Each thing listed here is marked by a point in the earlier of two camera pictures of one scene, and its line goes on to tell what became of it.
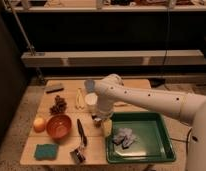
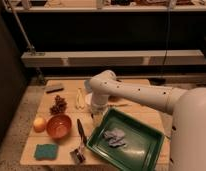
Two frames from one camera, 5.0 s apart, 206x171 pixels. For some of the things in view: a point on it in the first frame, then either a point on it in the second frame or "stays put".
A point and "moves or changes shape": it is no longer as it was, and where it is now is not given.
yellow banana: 79,100 stays put
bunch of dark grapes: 59,106 stays put
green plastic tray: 152,142 moves or changes shape
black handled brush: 79,153 stays put
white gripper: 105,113 → 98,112
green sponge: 44,152 stays put
